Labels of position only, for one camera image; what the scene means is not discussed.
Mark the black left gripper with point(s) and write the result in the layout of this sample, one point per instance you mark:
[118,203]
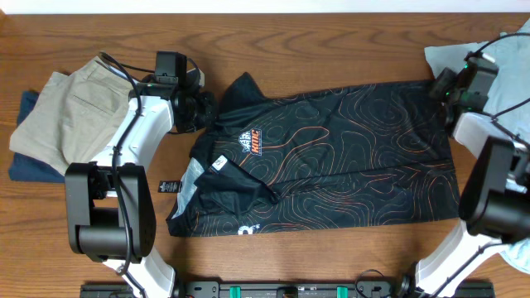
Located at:
[212,108]

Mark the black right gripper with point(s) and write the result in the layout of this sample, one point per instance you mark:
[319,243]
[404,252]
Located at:
[448,79]

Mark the black orange-patterned sports shirt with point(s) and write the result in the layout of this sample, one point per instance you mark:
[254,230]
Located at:
[357,156]

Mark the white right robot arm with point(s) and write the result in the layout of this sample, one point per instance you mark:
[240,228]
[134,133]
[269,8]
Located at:
[494,205]

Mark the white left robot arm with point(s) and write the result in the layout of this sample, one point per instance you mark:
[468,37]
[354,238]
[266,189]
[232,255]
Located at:
[110,214]

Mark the light grey t-shirt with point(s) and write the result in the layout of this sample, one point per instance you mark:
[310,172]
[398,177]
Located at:
[512,83]

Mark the folded khaki trousers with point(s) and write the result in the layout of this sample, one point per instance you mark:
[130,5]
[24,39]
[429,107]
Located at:
[75,116]

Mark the folded navy blue garment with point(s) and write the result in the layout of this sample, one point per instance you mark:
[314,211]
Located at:
[25,168]

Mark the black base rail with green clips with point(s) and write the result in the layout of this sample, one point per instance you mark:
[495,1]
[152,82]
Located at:
[365,287]

